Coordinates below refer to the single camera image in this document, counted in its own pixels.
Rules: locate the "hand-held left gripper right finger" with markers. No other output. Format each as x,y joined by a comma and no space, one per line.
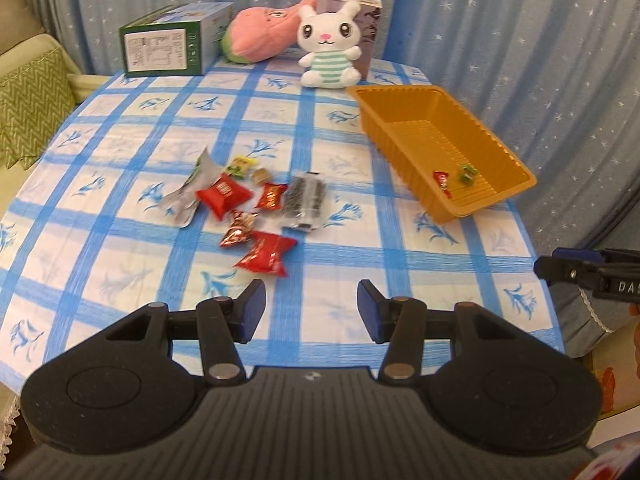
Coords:
369,312

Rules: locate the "red pillow snack packet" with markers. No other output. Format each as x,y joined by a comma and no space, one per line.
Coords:
222,195

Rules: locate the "red wrapped candy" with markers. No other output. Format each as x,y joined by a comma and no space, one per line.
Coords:
442,180

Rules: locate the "red patterned cloth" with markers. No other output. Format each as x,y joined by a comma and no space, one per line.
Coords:
610,465

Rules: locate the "green cardboard box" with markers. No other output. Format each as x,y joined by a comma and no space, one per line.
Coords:
160,50

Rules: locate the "pink peach plush toy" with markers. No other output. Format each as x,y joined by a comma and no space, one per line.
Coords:
260,30

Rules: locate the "small red candy packet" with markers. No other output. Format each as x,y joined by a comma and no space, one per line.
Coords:
270,196

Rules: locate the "yellow green candy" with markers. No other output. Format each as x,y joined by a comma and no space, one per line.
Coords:
242,166

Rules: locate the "gold red foil candy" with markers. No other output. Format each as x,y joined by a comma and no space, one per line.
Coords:
239,230

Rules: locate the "green zigzag sofa cover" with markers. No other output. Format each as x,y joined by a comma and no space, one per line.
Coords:
30,110

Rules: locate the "blue checked tablecloth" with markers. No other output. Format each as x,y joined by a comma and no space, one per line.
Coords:
125,260

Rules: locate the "black clear snack packet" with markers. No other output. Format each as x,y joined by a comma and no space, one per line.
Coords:
302,200

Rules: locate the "orange plastic tray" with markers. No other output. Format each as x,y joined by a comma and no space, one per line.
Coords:
415,110

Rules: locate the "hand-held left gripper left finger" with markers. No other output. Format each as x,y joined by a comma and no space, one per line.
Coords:
253,311

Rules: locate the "purple cardboard box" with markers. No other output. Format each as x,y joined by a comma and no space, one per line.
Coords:
369,35

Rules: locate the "small brown wrapped candy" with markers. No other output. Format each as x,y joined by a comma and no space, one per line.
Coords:
260,176

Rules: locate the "grey green snack packet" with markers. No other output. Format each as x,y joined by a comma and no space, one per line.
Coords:
186,197

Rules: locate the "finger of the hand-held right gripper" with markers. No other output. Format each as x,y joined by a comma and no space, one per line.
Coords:
557,270
580,255

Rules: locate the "large red snack packet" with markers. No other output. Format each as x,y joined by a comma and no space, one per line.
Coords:
262,252

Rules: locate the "white bunny plush toy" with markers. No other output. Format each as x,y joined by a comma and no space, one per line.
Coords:
327,35

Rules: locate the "grey cloth with lace trim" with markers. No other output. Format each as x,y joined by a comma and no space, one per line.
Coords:
575,320

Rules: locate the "blue star curtain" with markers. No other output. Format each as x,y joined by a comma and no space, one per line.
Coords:
500,35

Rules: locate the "beige sofa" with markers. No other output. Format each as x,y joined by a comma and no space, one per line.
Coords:
30,45

